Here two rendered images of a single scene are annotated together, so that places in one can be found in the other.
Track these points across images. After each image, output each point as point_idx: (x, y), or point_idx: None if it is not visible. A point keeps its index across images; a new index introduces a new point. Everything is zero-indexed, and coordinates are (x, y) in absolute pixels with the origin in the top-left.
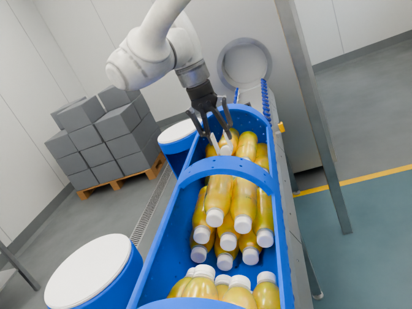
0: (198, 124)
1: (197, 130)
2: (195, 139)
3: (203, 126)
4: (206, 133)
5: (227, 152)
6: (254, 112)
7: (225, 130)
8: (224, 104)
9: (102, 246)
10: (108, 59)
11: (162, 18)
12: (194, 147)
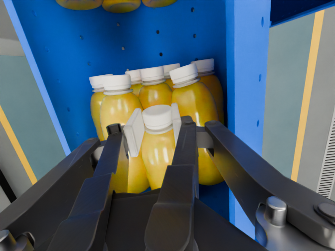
0: (222, 158)
1: (231, 132)
2: (237, 111)
3: (229, 212)
4: (189, 127)
5: (152, 110)
6: None
7: (115, 126)
8: (3, 215)
9: None
10: None
11: None
12: (231, 31)
